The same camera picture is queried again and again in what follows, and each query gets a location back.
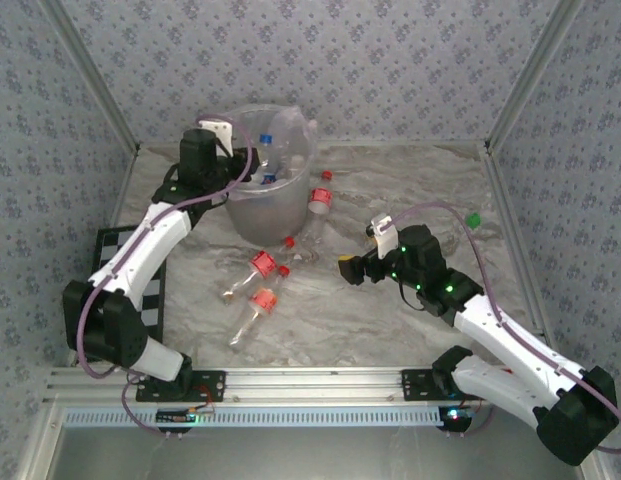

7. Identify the clear bottle orange-red label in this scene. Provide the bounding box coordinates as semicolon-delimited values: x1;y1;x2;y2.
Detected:
227;265;292;350

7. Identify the black grey checkerboard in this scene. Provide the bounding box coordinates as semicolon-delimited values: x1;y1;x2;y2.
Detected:
91;227;169;342

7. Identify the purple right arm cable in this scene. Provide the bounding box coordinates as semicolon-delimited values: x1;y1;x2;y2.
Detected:
387;202;621;454

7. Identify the translucent plastic bin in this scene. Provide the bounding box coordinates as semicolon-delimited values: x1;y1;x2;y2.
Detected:
223;103;319;247

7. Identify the pink translucent bin liner bag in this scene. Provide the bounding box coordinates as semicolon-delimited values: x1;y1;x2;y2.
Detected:
224;103;320;166

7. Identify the slotted white cable duct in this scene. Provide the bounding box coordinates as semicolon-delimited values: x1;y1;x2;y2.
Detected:
63;405;444;428

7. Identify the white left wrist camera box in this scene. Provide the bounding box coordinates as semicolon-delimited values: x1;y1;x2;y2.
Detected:
197;117;237;151

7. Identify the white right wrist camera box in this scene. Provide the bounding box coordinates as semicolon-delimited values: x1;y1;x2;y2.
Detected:
368;213;407;261

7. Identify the aluminium frame post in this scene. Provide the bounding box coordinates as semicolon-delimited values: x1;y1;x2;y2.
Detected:
44;0;144;154
482;0;591;154

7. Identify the aluminium frame rail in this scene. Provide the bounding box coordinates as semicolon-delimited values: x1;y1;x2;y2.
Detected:
107;147;141;226
479;147;564;351

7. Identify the small electronics board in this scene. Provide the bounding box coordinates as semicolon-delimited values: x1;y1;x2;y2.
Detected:
156;407;215;427
438;406;474;432

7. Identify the wide aluminium base rail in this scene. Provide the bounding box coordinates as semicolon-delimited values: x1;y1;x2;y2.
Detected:
43;364;589;405

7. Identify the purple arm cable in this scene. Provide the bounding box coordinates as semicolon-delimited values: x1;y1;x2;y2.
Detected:
77;115;256;440
387;202;621;454

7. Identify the Coca-Cola bottle red cap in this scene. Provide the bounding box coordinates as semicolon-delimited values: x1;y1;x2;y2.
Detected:
220;237;297;305
302;170;336;265

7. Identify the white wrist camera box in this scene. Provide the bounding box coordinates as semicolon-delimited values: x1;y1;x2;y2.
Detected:
368;213;407;261
197;117;237;151

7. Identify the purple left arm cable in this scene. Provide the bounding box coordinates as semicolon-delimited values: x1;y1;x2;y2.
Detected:
77;115;256;440

